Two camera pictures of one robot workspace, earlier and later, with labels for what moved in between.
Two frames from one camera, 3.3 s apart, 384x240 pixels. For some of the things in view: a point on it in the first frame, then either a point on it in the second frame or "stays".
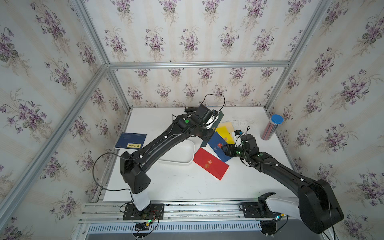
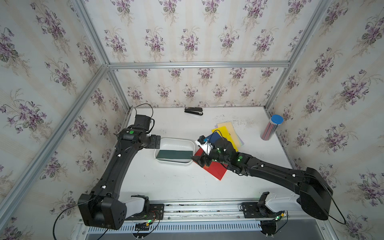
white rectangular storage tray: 183,153 stays
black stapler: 191,109 stays
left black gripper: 210,133 -> 155,142
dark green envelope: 213,126 -> 174,154
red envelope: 210,163 stays
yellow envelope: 222,132 stays
